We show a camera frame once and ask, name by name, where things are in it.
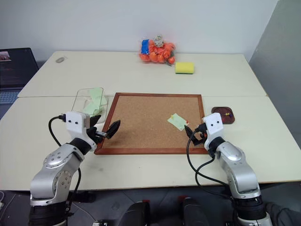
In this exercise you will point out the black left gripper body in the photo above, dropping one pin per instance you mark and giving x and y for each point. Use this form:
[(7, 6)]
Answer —
[(95, 136)]

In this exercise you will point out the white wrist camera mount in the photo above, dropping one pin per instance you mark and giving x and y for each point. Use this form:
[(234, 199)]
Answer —
[(75, 124), (214, 127)]

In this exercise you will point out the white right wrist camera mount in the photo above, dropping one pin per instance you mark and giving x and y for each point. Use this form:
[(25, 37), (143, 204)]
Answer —
[(214, 127)]

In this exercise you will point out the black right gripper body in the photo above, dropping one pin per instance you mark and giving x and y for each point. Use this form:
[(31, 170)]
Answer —
[(201, 134)]

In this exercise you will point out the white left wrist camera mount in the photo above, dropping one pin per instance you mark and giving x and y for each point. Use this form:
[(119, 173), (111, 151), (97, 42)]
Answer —
[(75, 124)]

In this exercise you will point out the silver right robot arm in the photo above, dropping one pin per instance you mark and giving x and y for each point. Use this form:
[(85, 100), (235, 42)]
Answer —
[(240, 169)]

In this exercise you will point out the wood-framed cork board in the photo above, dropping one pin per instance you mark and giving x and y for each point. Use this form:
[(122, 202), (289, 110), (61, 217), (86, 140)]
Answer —
[(145, 122)]

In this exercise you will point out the clear plastic tray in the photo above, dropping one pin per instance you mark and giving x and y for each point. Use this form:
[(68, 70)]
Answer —
[(78, 101)]

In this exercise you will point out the bag of orange items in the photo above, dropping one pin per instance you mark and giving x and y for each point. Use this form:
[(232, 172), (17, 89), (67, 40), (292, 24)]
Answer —
[(160, 53)]

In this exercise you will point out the pale green paper note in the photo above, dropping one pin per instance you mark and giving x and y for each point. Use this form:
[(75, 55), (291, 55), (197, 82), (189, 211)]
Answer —
[(176, 121)]

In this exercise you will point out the stack of green notes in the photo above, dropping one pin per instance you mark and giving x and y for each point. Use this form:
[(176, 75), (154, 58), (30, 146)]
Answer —
[(95, 101)]

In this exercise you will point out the grey cloth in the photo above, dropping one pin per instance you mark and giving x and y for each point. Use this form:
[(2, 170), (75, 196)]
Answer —
[(284, 215)]

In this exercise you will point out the small brown dish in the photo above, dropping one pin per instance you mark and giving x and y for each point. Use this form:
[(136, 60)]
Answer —
[(221, 118)]

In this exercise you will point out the yellow sponge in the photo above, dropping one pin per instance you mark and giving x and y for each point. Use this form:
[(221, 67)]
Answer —
[(184, 67)]

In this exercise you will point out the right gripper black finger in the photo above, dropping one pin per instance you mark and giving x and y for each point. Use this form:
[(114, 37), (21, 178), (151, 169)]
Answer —
[(189, 132), (198, 141)]

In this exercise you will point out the small grey round object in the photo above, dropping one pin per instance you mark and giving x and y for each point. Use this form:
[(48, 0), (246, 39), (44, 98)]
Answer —
[(60, 60)]

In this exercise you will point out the dark rounded shape red-topped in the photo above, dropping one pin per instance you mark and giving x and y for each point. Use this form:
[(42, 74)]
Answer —
[(192, 212), (135, 214)]

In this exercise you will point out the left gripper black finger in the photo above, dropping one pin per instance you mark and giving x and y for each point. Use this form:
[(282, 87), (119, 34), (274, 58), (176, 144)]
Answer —
[(114, 129), (94, 120)]

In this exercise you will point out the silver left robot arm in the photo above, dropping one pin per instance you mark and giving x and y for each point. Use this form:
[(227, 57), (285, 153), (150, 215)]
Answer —
[(56, 174)]

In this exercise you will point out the dark laptop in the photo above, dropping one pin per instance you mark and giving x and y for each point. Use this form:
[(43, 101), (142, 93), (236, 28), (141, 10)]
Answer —
[(14, 70)]

